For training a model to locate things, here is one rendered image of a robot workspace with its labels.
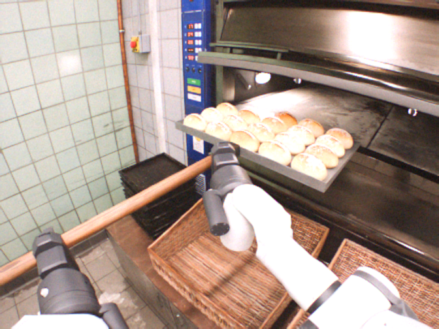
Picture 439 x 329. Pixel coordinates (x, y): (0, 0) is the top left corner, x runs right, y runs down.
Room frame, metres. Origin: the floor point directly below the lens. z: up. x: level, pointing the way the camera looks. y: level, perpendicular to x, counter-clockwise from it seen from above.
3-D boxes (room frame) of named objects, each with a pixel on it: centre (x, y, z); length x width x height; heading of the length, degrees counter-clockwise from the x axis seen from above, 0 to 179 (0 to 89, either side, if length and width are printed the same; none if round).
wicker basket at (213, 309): (0.64, -0.07, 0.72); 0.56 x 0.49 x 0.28; 48
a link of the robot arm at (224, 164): (0.48, -0.02, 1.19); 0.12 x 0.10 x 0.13; 11
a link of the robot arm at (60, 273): (0.18, 0.26, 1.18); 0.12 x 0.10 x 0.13; 39
